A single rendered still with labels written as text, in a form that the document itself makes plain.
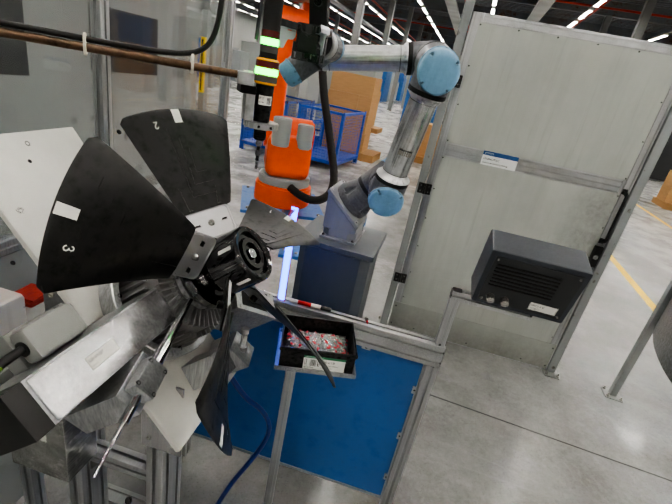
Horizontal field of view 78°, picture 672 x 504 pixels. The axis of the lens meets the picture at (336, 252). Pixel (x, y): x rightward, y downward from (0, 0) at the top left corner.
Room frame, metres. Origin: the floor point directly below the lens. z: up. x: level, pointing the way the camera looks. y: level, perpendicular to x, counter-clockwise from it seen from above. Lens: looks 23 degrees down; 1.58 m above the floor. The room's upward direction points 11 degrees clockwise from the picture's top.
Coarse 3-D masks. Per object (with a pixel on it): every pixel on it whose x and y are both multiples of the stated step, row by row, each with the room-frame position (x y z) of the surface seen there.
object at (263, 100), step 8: (264, 88) 0.84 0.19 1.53; (272, 88) 0.85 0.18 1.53; (256, 96) 0.84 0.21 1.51; (264, 96) 0.84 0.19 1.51; (272, 96) 0.86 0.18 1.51; (256, 104) 0.84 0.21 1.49; (264, 104) 0.84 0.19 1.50; (256, 112) 0.84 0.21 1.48; (264, 112) 0.84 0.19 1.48; (256, 120) 0.84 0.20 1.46; (264, 120) 0.85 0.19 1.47; (256, 136) 0.85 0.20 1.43; (264, 136) 0.85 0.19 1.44
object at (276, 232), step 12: (252, 204) 1.08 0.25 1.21; (264, 204) 1.11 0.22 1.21; (252, 216) 1.02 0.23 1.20; (264, 216) 1.04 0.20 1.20; (276, 216) 1.07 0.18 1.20; (252, 228) 0.96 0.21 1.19; (264, 228) 0.97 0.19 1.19; (276, 228) 0.99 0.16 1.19; (288, 228) 1.03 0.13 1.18; (300, 228) 1.08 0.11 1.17; (264, 240) 0.91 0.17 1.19; (276, 240) 0.93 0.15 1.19; (288, 240) 0.96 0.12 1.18; (300, 240) 1.00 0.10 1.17; (312, 240) 1.05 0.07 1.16
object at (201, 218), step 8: (216, 208) 0.82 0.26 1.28; (224, 208) 0.83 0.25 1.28; (192, 216) 0.79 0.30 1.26; (200, 216) 0.80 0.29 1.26; (208, 216) 0.80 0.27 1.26; (216, 216) 0.81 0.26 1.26; (224, 216) 0.82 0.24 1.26; (232, 216) 0.82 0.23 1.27; (200, 224) 0.79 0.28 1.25; (208, 224) 0.80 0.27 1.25; (216, 224) 0.80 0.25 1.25; (224, 224) 0.81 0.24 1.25; (232, 224) 0.81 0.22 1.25; (200, 232) 0.78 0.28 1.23; (208, 232) 0.79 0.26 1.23; (216, 232) 0.79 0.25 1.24; (224, 232) 0.80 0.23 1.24
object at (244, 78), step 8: (240, 72) 0.82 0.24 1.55; (248, 72) 0.83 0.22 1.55; (240, 80) 0.82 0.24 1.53; (248, 80) 0.83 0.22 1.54; (240, 88) 0.82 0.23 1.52; (248, 88) 0.82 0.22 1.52; (256, 88) 0.83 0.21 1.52; (248, 96) 0.83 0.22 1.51; (248, 104) 0.83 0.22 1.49; (248, 112) 0.83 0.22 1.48; (248, 120) 0.83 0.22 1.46; (256, 128) 0.82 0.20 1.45; (264, 128) 0.83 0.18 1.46; (272, 128) 0.84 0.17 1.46
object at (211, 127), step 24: (144, 120) 0.85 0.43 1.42; (168, 120) 0.88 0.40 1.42; (192, 120) 0.92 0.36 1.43; (216, 120) 0.96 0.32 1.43; (144, 144) 0.82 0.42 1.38; (168, 144) 0.85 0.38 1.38; (192, 144) 0.87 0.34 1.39; (216, 144) 0.91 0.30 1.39; (168, 168) 0.82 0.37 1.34; (192, 168) 0.84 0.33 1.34; (216, 168) 0.87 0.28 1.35; (168, 192) 0.80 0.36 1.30; (192, 192) 0.81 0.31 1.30; (216, 192) 0.83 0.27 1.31
